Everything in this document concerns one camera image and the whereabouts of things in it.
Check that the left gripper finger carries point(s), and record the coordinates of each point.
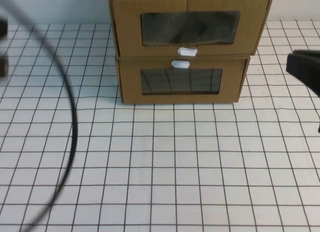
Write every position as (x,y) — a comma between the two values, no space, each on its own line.
(3,68)
(3,27)

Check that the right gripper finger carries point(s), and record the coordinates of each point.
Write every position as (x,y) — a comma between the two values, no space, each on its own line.
(306,69)

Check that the cardboard shell with notched side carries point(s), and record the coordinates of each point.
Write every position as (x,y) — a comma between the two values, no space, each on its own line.
(272,22)

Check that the white grid-pattern tablecloth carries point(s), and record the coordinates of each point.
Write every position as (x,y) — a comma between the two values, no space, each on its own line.
(175,167)

